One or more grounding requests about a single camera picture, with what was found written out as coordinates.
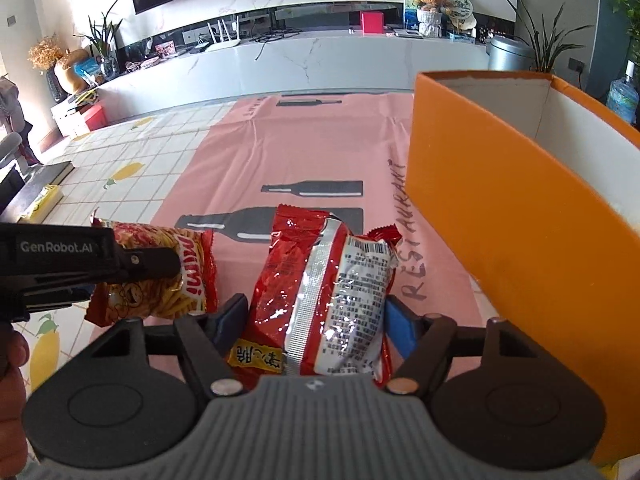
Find red fries snack bag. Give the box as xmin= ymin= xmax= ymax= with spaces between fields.
xmin=85 ymin=216 xmax=219 ymax=327

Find red and silver snack bag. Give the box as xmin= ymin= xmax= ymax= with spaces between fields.
xmin=227 ymin=205 xmax=401 ymax=389

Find person's left hand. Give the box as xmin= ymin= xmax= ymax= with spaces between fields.
xmin=0 ymin=330 xmax=29 ymax=479

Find yellow box on table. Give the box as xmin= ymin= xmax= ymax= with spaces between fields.
xmin=18 ymin=184 xmax=63 ymax=224

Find white checkered tablecloth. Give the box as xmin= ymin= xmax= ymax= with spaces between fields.
xmin=16 ymin=102 xmax=234 ymax=392

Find black book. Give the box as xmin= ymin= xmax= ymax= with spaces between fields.
xmin=1 ymin=160 xmax=75 ymax=223

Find orange cardboard box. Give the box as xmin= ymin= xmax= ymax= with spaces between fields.
xmin=406 ymin=70 xmax=639 ymax=463

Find pink restaurant placemat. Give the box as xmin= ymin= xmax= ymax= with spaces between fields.
xmin=150 ymin=93 xmax=480 ymax=326

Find dried flower vase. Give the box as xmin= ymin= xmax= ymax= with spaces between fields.
xmin=27 ymin=36 xmax=67 ymax=103

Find white wifi router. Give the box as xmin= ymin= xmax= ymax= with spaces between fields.
xmin=205 ymin=18 xmax=241 ymax=52

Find silver trash can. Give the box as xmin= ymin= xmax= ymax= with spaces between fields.
xmin=486 ymin=36 xmax=535 ymax=72

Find blue water jug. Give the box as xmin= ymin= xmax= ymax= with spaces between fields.
xmin=606 ymin=60 xmax=639 ymax=125

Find potted green plant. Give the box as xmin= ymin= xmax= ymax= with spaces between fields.
xmin=506 ymin=0 xmax=592 ymax=74

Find red box on counter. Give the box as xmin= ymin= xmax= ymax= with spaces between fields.
xmin=360 ymin=11 xmax=385 ymax=35

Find teddy bear bouquet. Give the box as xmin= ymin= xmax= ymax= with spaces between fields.
xmin=402 ymin=0 xmax=477 ymax=38

